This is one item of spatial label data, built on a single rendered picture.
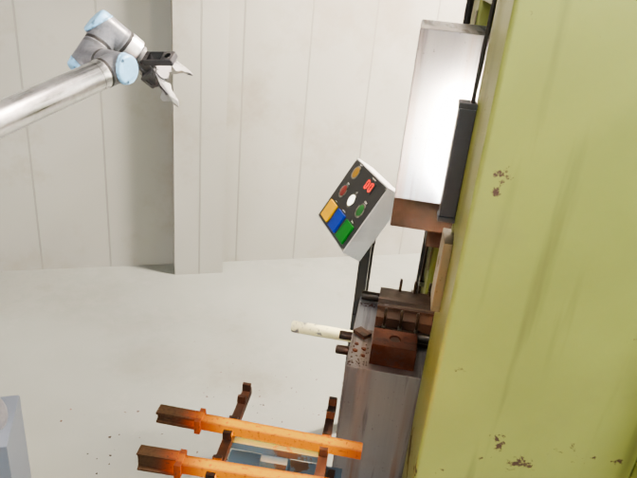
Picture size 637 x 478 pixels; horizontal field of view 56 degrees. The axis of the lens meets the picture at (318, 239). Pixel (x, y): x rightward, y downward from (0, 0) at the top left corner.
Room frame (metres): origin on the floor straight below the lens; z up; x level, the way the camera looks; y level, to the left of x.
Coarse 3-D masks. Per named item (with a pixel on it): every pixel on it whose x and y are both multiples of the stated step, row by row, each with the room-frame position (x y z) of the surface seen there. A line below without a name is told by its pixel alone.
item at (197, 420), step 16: (160, 416) 1.03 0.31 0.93; (176, 416) 1.02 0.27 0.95; (192, 416) 1.02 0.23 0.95; (208, 416) 1.03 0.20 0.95; (240, 432) 1.00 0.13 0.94; (256, 432) 1.00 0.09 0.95; (272, 432) 1.00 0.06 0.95; (288, 432) 1.01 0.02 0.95; (304, 432) 1.01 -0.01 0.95; (304, 448) 0.98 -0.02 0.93; (336, 448) 0.98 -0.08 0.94; (352, 448) 0.98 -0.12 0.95
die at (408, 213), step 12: (396, 204) 1.45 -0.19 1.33; (408, 204) 1.44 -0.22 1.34; (420, 204) 1.44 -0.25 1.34; (432, 204) 1.43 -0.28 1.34; (396, 216) 1.45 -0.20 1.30; (408, 216) 1.44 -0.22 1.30; (420, 216) 1.44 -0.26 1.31; (432, 216) 1.43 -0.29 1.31; (408, 228) 1.44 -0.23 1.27; (420, 228) 1.44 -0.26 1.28; (432, 228) 1.43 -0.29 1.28
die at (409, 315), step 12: (384, 288) 1.63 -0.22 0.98; (396, 300) 1.54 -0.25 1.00; (408, 300) 1.56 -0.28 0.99; (420, 300) 1.57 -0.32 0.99; (396, 312) 1.48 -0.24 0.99; (408, 312) 1.48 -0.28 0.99; (420, 312) 1.48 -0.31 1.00; (396, 324) 1.44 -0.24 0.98; (408, 324) 1.44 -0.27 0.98; (420, 324) 1.43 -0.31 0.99
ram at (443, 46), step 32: (448, 32) 1.39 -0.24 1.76; (480, 32) 1.43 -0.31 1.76; (416, 64) 1.40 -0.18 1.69; (448, 64) 1.39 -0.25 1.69; (416, 96) 1.40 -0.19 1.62; (448, 96) 1.39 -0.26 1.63; (416, 128) 1.39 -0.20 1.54; (448, 128) 1.38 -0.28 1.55; (416, 160) 1.39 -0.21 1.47; (416, 192) 1.39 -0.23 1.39
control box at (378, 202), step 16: (352, 176) 2.20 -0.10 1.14; (368, 176) 2.10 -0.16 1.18; (336, 192) 2.23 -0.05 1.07; (352, 192) 2.13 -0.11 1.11; (384, 192) 1.95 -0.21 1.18; (352, 208) 2.05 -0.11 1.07; (368, 208) 1.96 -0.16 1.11; (384, 208) 1.95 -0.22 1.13; (352, 224) 1.98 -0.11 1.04; (368, 224) 1.93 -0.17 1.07; (384, 224) 1.95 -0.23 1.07; (336, 240) 1.99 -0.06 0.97; (352, 240) 1.91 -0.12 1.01; (368, 240) 1.93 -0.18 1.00; (352, 256) 1.92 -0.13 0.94
